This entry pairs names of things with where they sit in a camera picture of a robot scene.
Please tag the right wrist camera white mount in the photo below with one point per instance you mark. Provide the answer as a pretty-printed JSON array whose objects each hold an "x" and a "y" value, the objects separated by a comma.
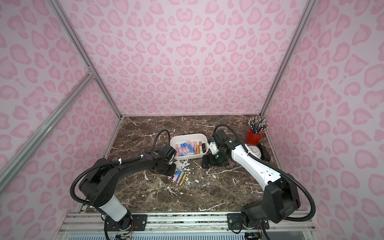
[{"x": 213, "y": 148}]

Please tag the gold glitter lipstick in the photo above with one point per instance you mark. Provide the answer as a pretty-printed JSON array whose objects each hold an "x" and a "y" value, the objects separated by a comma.
[{"x": 183, "y": 179}]

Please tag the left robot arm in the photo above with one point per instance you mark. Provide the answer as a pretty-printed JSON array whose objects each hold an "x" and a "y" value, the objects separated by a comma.
[{"x": 96, "y": 186}]

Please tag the black stapler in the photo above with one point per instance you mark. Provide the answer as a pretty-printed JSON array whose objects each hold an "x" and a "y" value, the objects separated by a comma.
[{"x": 265, "y": 156}]

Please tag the white round clock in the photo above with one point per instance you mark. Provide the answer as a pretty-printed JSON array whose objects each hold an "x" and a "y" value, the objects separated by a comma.
[{"x": 255, "y": 151}]

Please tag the bundle of pencils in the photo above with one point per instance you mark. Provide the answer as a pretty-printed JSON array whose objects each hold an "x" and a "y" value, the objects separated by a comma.
[{"x": 258, "y": 125}]

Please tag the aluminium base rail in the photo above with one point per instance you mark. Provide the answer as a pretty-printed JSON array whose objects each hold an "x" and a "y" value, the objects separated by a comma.
[{"x": 185, "y": 226}]

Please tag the white plastic storage box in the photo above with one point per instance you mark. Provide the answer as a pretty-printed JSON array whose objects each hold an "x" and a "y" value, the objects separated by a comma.
[{"x": 182, "y": 139}]

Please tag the pink lip gloss tube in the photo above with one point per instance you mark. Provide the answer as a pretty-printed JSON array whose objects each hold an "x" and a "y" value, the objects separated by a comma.
[{"x": 177, "y": 149}]

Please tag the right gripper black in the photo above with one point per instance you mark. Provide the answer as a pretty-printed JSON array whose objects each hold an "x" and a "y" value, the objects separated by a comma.
[{"x": 210, "y": 161}]

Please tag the red pencil cup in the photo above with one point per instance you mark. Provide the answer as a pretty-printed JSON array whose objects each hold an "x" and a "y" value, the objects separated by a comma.
[{"x": 252, "y": 138}]

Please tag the pink blue lipstick diagonal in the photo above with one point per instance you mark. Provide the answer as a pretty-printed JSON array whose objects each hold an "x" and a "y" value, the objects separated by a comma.
[{"x": 190, "y": 146}]

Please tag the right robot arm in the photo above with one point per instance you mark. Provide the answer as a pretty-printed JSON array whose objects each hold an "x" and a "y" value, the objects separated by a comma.
[{"x": 281, "y": 190}]

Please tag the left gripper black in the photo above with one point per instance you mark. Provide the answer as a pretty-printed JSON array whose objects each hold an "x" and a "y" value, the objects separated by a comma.
[{"x": 170, "y": 169}]

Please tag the silver lipstick tube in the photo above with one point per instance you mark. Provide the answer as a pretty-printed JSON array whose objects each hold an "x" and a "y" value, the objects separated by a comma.
[{"x": 180, "y": 177}]

